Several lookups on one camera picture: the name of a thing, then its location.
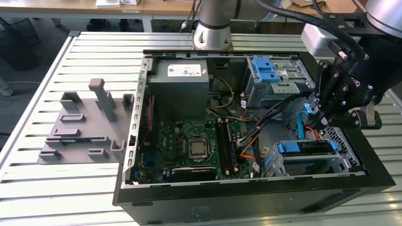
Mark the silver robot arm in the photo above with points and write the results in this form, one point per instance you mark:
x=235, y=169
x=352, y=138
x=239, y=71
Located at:
x=214, y=35

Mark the silver drive cage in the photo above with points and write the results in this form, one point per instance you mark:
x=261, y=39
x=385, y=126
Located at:
x=282, y=90

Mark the silver CPU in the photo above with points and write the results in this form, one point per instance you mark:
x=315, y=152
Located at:
x=198, y=148

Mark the grey power supply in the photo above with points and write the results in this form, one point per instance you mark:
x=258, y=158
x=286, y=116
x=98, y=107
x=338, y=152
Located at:
x=179, y=99

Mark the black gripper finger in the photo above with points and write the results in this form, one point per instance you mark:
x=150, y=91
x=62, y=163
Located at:
x=354, y=120
x=331, y=91

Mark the black RAM slot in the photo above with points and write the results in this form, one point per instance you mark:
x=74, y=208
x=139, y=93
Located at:
x=222, y=146

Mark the white stand foot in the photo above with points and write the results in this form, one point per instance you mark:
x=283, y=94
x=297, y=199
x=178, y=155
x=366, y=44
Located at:
x=6, y=90

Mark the green RAM stick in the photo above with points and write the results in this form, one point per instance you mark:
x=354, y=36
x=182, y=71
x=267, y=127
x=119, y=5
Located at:
x=75, y=141
x=233, y=148

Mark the blue drive latch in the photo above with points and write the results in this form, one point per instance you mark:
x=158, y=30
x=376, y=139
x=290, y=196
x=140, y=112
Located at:
x=265, y=70

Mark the black chair base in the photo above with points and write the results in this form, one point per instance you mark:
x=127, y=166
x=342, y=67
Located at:
x=98, y=24
x=123, y=24

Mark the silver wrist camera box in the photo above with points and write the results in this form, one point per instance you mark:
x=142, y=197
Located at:
x=317, y=40

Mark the black PC case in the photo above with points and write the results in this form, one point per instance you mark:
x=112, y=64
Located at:
x=251, y=202

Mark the black case fan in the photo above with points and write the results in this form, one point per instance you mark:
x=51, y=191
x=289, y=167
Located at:
x=154, y=127

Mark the black graphics card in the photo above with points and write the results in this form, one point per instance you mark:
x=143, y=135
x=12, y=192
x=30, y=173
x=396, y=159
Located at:
x=194, y=173

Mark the hard disk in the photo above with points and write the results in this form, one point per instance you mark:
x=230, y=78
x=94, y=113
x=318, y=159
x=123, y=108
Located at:
x=290, y=147

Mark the silver disk bay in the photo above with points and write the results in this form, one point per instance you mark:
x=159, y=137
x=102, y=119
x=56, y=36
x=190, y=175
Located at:
x=310, y=157

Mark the wooden top desk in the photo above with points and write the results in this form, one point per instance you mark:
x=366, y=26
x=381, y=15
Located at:
x=157, y=7

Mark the green motherboard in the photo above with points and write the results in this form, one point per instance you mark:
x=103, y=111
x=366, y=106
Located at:
x=170, y=131

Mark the white labelled box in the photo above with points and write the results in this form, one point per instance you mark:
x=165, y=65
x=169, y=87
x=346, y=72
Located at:
x=130, y=2

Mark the grey parts rack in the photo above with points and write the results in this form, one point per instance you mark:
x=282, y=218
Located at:
x=84, y=127

